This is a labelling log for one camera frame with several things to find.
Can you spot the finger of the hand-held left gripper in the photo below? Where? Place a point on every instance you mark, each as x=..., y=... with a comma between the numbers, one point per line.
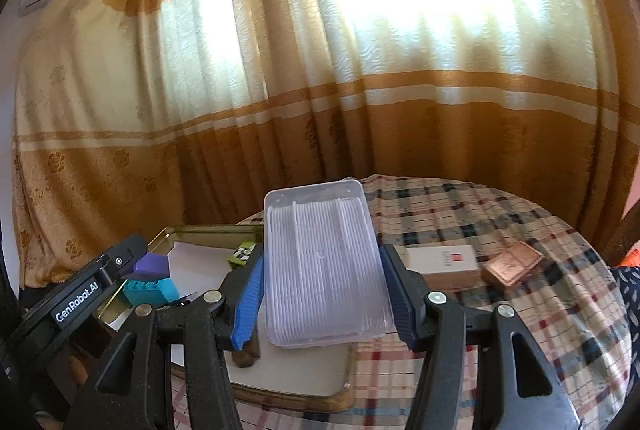
x=127, y=255

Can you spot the clear plastic lid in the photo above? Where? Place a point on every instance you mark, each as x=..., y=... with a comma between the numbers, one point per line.
x=325, y=270

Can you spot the purple building block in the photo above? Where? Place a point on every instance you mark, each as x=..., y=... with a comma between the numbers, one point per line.
x=152, y=266

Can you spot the cream and orange curtain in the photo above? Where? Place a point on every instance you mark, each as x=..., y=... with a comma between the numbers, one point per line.
x=300, y=110

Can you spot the teal building block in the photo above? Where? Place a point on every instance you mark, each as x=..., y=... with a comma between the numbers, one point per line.
x=150, y=292

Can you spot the small green yellow packet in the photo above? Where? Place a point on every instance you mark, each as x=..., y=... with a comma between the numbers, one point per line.
x=243, y=255

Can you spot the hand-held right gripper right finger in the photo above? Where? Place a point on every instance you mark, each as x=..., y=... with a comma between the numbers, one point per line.
x=400, y=310

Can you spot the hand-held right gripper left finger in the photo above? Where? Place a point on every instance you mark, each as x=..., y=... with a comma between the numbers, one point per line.
x=247, y=310

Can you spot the copper-coloured flat box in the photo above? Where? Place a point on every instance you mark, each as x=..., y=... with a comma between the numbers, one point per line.
x=511, y=269

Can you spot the white box with red label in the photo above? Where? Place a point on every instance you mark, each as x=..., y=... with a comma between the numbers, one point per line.
x=435, y=267

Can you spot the dark dotted clothing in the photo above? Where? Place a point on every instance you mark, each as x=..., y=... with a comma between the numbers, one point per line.
x=629, y=295

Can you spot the gold metal tin tray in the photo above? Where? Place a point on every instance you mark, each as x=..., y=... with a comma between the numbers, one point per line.
x=210, y=232

